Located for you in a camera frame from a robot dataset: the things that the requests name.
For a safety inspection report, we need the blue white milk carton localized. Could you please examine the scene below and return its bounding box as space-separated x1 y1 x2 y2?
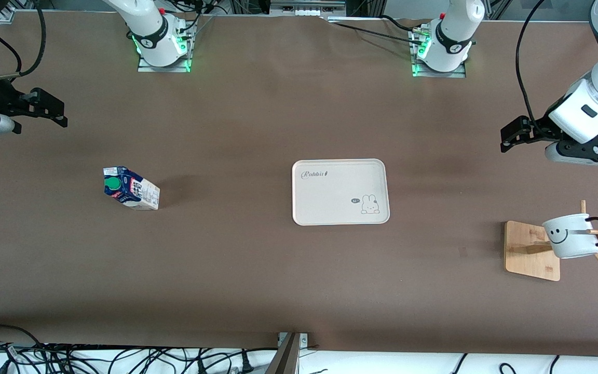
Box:
103 166 161 211

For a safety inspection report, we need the white smiley face mug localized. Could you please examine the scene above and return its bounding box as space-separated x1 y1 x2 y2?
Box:
541 212 598 260

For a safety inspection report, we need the cream rabbit print tray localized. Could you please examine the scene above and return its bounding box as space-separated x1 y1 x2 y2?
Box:
291 158 391 226

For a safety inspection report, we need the wooden mug tree stand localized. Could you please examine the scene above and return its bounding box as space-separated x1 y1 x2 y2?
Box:
504 199 598 283

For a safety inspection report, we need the brown table cover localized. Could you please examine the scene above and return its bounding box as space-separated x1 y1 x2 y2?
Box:
0 10 598 359

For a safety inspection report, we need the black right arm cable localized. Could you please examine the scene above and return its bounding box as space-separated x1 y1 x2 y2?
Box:
0 0 47 81

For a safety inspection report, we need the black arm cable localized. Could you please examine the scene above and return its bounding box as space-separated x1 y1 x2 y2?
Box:
515 0 549 128
0 0 47 81

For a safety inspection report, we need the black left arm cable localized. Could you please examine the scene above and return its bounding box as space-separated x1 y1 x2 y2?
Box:
515 0 549 128

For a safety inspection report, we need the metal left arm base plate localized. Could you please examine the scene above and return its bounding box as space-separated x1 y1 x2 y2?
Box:
409 29 468 79

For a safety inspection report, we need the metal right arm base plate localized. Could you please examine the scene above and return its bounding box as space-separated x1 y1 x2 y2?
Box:
137 21 193 73

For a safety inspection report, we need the black base cable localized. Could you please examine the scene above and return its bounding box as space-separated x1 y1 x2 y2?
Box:
327 19 419 44
379 14 430 32

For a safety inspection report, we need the black floor cable bundle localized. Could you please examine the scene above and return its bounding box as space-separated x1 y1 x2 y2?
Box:
0 324 279 374

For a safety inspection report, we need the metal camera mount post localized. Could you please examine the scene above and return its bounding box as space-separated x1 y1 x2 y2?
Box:
265 332 310 374

